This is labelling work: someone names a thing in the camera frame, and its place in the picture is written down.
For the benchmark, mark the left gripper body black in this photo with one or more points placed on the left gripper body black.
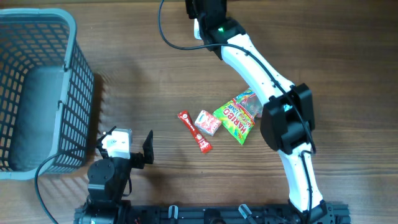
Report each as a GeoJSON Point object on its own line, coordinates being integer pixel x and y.
{"type": "Point", "coordinates": [137, 160]}

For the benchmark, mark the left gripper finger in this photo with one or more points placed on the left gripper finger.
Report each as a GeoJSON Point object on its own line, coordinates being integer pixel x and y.
{"type": "Point", "coordinates": [99, 141]}
{"type": "Point", "coordinates": [148, 148]}

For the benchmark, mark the red stick sachet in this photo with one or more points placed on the red stick sachet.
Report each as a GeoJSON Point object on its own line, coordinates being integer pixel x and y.
{"type": "Point", "coordinates": [204, 145]}

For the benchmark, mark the small red candy box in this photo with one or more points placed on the small red candy box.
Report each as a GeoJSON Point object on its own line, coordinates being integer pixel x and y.
{"type": "Point", "coordinates": [207, 123]}

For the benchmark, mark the green Haribo gummy bag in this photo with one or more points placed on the green Haribo gummy bag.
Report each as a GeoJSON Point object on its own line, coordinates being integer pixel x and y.
{"type": "Point", "coordinates": [238, 115]}

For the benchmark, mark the light blue tissue pack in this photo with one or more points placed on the light blue tissue pack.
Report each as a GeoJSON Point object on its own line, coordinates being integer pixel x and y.
{"type": "Point", "coordinates": [287, 107]}

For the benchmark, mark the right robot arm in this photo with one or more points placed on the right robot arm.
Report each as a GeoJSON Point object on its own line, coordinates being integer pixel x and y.
{"type": "Point", "coordinates": [287, 132]}

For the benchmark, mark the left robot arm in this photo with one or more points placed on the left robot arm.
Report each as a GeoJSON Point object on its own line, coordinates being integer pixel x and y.
{"type": "Point", "coordinates": [109, 176]}

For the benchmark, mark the white barcode scanner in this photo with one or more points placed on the white barcode scanner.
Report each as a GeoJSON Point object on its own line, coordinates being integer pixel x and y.
{"type": "Point", "coordinates": [196, 29]}

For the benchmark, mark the grey plastic shopping basket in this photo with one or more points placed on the grey plastic shopping basket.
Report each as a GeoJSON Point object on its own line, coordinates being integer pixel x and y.
{"type": "Point", "coordinates": [47, 90]}

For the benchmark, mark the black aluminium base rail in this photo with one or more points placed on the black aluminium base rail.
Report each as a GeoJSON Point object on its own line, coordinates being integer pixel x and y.
{"type": "Point", "coordinates": [276, 213]}

